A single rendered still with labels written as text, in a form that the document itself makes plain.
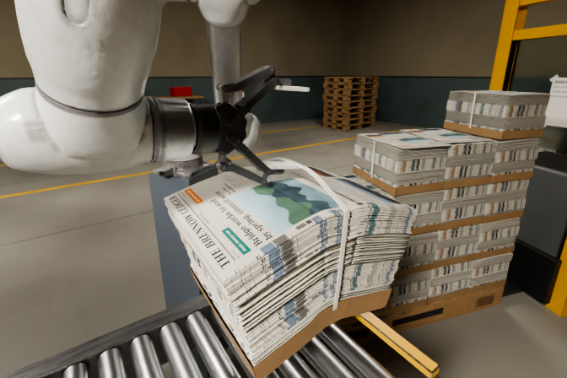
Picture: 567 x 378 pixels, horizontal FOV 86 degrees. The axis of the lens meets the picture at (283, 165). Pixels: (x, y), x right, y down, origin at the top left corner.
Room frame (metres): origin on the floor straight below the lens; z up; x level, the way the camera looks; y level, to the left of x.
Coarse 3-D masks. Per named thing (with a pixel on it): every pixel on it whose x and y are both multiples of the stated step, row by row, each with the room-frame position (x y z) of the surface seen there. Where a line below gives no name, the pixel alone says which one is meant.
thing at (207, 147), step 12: (192, 108) 0.44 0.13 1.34; (204, 108) 0.45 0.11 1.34; (216, 108) 0.47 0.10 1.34; (228, 108) 0.47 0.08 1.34; (204, 120) 0.43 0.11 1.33; (216, 120) 0.44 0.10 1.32; (228, 120) 0.47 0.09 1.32; (240, 120) 0.49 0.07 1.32; (204, 132) 0.43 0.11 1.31; (216, 132) 0.44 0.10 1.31; (228, 132) 0.47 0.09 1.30; (240, 132) 0.49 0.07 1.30; (204, 144) 0.43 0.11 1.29; (216, 144) 0.44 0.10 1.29; (228, 144) 0.47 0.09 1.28
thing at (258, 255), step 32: (192, 192) 0.55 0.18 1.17; (224, 192) 0.54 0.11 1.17; (256, 192) 0.52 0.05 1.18; (192, 224) 0.45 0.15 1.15; (224, 224) 0.43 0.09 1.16; (256, 224) 0.42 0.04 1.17; (288, 224) 0.41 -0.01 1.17; (320, 224) 0.41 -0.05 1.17; (192, 256) 0.54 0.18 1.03; (224, 256) 0.36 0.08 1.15; (256, 256) 0.35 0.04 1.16; (288, 256) 0.38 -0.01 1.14; (320, 256) 0.42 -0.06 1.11; (224, 288) 0.33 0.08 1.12; (256, 288) 0.35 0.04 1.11; (288, 288) 0.39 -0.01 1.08; (320, 288) 0.43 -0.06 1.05; (224, 320) 0.44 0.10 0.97; (256, 320) 0.36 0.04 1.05; (288, 320) 0.39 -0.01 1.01; (256, 352) 0.36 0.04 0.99
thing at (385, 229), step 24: (312, 168) 0.74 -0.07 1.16; (360, 192) 0.57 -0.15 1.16; (384, 216) 0.50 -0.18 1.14; (408, 216) 0.54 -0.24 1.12; (360, 240) 0.47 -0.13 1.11; (384, 240) 0.51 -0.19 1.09; (408, 240) 0.55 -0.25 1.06; (360, 264) 0.48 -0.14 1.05; (384, 264) 0.52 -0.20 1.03; (360, 288) 0.49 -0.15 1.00; (384, 288) 0.53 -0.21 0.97
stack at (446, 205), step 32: (384, 192) 1.39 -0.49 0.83; (448, 192) 1.43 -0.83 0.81; (480, 192) 1.50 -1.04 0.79; (416, 224) 1.38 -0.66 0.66; (480, 224) 1.51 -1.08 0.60; (416, 256) 1.39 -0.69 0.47; (448, 256) 1.45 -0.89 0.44; (416, 288) 1.39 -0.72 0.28; (448, 288) 1.46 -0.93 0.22; (384, 320) 1.34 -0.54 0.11
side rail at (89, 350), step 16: (192, 304) 0.67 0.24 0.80; (208, 304) 0.67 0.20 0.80; (144, 320) 0.62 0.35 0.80; (160, 320) 0.62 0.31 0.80; (176, 320) 0.62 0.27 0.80; (208, 320) 0.67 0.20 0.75; (112, 336) 0.57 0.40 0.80; (128, 336) 0.57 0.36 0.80; (64, 352) 0.53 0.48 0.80; (80, 352) 0.53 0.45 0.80; (96, 352) 0.53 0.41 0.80; (128, 352) 0.56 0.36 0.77; (160, 352) 0.60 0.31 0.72; (32, 368) 0.49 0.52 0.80; (48, 368) 0.49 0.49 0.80; (64, 368) 0.49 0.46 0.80; (96, 368) 0.52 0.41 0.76; (128, 368) 0.55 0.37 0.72
